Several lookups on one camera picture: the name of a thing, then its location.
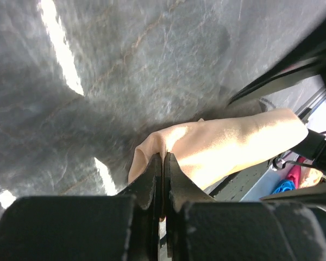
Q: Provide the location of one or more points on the magenta cloth off table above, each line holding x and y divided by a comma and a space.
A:
296, 175

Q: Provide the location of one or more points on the blue cloth off table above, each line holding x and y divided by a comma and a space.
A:
283, 186

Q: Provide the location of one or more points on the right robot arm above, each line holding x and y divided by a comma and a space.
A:
307, 59

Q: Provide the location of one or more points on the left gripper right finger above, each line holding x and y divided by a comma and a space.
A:
291, 226

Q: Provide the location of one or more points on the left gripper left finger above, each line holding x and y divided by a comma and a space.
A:
121, 227

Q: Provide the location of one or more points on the peach satin napkin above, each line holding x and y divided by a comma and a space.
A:
207, 151

